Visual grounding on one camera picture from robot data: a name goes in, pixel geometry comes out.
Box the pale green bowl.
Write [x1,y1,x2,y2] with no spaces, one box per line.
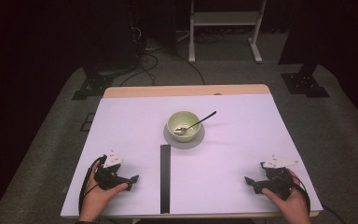
[166,110,201,143]

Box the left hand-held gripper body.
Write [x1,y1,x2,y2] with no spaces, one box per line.
[93,149,131,191]

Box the white sheet table cover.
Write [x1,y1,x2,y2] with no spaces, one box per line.
[60,93,324,217]

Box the black floor cable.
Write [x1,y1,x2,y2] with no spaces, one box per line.
[119,52,160,87]
[164,50,206,86]

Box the person's left hand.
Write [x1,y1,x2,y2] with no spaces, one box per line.
[79,161,129,222]

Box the wooden table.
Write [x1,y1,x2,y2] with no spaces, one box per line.
[60,83,324,219]

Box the round grey coaster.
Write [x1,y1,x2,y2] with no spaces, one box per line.
[162,122,206,150]

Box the metal spoon with black handle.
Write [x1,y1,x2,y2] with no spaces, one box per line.
[173,110,217,136]

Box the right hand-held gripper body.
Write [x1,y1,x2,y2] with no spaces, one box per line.
[255,154,300,201]

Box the person's right hand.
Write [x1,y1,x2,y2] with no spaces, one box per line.
[262,171,312,224]

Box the black stand base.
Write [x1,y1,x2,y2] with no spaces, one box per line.
[71,66,115,101]
[280,63,330,99]

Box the white metal stand frame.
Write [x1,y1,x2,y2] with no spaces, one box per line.
[188,0,268,64]

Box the right hand-held gripper cable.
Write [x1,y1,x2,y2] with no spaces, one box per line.
[279,174,349,224]

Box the black strip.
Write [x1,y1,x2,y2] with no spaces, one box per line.
[163,144,172,215]

